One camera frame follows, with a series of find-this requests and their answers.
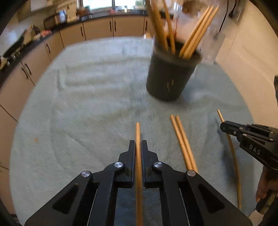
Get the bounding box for black utensil holder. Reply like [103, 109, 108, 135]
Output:
[146, 40, 203, 101]

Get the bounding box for kitchen window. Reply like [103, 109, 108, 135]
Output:
[79, 0, 146, 10]

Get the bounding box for bunch of wooden chopsticks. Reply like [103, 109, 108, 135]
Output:
[148, 0, 220, 59]

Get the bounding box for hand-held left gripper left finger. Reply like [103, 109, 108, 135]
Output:
[24, 140, 136, 226]

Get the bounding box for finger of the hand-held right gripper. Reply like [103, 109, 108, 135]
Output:
[225, 121, 249, 131]
[220, 123, 244, 140]

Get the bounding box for clear glass pitcher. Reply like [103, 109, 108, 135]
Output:
[174, 0, 226, 66]

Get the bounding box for person's right hand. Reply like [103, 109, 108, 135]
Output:
[256, 168, 278, 203]

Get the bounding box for beige kitchen cabinets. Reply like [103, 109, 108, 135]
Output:
[0, 16, 157, 170]

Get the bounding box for black kitchen countertop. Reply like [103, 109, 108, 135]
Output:
[0, 10, 174, 87]

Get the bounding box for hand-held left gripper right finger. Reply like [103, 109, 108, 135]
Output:
[142, 140, 253, 226]

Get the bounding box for black power cable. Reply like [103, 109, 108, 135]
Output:
[218, 0, 240, 33]

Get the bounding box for dark cooking pot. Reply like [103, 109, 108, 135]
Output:
[76, 6, 92, 17]

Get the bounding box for silver rice cooker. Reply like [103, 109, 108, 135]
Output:
[43, 10, 67, 29]

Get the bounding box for tan bamboo chopstick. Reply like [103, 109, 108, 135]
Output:
[175, 116, 198, 173]
[136, 123, 144, 226]
[217, 110, 242, 209]
[170, 115, 194, 171]

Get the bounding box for grey-green tablecloth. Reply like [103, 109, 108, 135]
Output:
[9, 37, 259, 226]

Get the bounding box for black wok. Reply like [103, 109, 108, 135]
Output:
[2, 36, 25, 58]

